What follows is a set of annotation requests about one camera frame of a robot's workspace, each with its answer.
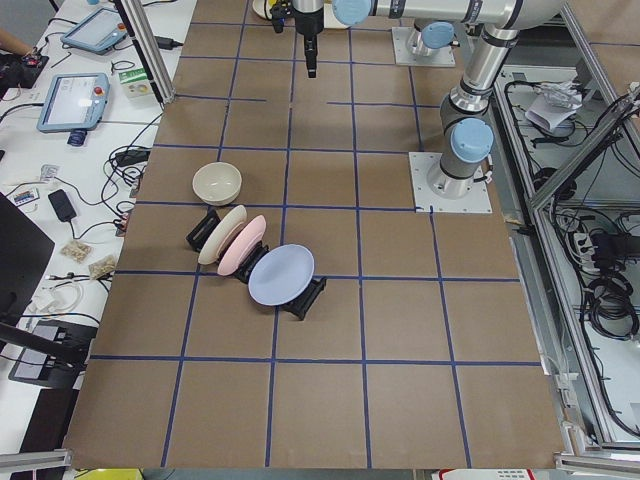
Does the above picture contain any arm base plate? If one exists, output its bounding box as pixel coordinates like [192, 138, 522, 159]
[409, 152, 492, 214]
[392, 27, 456, 68]

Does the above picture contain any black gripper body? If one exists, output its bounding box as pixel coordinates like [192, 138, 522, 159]
[291, 0, 324, 36]

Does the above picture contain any black power adapter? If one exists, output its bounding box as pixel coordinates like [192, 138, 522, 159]
[48, 189, 77, 222]

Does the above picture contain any crumpled white paper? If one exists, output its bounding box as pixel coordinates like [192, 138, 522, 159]
[525, 81, 583, 132]

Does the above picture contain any green white small box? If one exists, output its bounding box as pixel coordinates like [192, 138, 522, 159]
[118, 68, 153, 98]

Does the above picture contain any teach pendant tablet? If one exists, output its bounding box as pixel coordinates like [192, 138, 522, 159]
[37, 73, 110, 133]
[61, 8, 127, 54]

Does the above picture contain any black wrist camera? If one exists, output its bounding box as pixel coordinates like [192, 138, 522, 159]
[269, 0, 293, 34]

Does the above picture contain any black monitor stand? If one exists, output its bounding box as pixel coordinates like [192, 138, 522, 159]
[1, 197, 97, 388]

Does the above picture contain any black dish rack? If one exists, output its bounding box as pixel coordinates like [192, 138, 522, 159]
[186, 210, 327, 320]

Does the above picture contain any cream plate in rack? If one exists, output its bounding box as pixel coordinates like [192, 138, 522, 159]
[198, 205, 247, 265]

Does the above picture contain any cream rectangular tray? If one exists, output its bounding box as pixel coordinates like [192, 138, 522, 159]
[323, 0, 350, 30]

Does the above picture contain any aluminium frame post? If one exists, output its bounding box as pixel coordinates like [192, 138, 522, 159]
[114, 0, 175, 106]

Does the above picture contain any near teach pendant tablet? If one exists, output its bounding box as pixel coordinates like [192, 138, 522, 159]
[37, 73, 110, 133]

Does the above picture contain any lavender plate in rack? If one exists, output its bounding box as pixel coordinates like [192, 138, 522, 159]
[248, 244, 315, 306]

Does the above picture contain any far teach pendant tablet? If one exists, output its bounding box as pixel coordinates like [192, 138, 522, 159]
[61, 8, 127, 54]

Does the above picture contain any cream round plate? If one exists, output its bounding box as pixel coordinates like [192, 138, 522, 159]
[252, 0, 275, 20]

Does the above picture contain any pink plate in rack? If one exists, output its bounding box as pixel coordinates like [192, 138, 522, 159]
[217, 215, 266, 276]

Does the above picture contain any bag of nuts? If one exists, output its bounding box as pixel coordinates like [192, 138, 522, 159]
[60, 239, 93, 264]
[88, 254, 117, 280]

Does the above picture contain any cream ceramic bowl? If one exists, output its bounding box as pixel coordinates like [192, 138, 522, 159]
[192, 162, 242, 206]

